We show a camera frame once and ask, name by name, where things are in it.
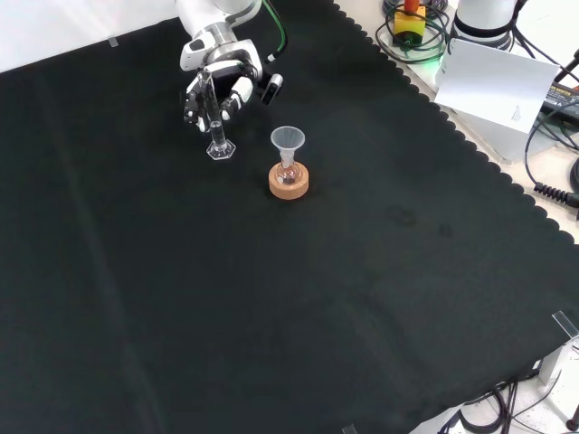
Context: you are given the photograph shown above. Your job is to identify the black arm base cables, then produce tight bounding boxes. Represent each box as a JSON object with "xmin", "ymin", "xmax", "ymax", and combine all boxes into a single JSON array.
[{"xmin": 508, "ymin": 0, "xmax": 546, "ymax": 61}]

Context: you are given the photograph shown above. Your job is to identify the yellow stop button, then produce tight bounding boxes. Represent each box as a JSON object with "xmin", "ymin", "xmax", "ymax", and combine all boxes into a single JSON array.
[{"xmin": 392, "ymin": 0, "xmax": 428, "ymax": 47}]

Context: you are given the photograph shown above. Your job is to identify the black cable loop bundle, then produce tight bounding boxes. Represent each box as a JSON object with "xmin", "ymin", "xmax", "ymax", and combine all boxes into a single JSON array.
[{"xmin": 375, "ymin": 0, "xmax": 454, "ymax": 65}]

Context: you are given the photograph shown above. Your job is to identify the black tripod rod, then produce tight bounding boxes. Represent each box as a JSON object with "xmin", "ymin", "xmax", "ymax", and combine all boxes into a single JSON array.
[{"xmin": 553, "ymin": 46, "xmax": 579, "ymax": 83}]

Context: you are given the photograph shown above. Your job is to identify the black and white wrist camera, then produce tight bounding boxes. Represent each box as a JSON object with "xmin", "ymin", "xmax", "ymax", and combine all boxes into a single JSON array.
[{"xmin": 261, "ymin": 72, "xmax": 286, "ymax": 107}]

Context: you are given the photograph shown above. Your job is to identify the white bench leg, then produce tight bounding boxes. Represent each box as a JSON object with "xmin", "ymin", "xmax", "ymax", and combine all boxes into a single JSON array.
[{"xmin": 536, "ymin": 336, "xmax": 579, "ymax": 386}]

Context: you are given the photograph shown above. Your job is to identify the grey box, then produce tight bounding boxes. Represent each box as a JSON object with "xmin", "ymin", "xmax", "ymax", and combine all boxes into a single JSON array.
[{"xmin": 445, "ymin": 107, "xmax": 546, "ymax": 165}]

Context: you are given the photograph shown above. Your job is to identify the black coiled cable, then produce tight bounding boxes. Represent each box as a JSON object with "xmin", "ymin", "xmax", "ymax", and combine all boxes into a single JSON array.
[{"xmin": 524, "ymin": 111, "xmax": 579, "ymax": 210}]

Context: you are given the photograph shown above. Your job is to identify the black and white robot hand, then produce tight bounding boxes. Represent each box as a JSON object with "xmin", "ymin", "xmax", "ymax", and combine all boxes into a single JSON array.
[{"xmin": 179, "ymin": 38, "xmax": 265, "ymax": 134}]

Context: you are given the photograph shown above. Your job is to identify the black power adapter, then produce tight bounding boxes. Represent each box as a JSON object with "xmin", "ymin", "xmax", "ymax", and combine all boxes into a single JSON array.
[{"xmin": 539, "ymin": 82, "xmax": 579, "ymax": 121}]

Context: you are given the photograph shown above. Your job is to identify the small round-bottom glass flask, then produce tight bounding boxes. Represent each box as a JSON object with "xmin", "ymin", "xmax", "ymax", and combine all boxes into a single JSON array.
[{"xmin": 277, "ymin": 156, "xmax": 300, "ymax": 186}]

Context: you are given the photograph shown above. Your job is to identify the green cable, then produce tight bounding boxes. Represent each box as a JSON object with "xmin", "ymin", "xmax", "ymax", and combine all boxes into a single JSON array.
[{"xmin": 263, "ymin": 0, "xmax": 290, "ymax": 63}]

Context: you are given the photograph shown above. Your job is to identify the black bench cloth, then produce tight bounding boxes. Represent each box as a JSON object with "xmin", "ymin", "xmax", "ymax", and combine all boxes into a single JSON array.
[{"xmin": 0, "ymin": 0, "xmax": 579, "ymax": 434}]

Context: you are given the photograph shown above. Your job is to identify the cork ring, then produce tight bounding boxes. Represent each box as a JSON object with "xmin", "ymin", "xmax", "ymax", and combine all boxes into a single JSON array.
[{"xmin": 268, "ymin": 162, "xmax": 312, "ymax": 202}]

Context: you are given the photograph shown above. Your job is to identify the black floor cable bundle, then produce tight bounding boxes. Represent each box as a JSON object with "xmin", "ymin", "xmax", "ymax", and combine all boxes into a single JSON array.
[{"xmin": 437, "ymin": 374, "xmax": 579, "ymax": 434}]

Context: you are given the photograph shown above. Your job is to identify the clear plastic funnel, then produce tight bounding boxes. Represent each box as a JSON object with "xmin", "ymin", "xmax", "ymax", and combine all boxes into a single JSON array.
[{"xmin": 270, "ymin": 127, "xmax": 307, "ymax": 171}]

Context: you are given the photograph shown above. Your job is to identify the clear glass graduated cylinder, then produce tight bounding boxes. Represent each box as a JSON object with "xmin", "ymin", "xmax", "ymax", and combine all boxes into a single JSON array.
[{"xmin": 197, "ymin": 67, "xmax": 237, "ymax": 162}]

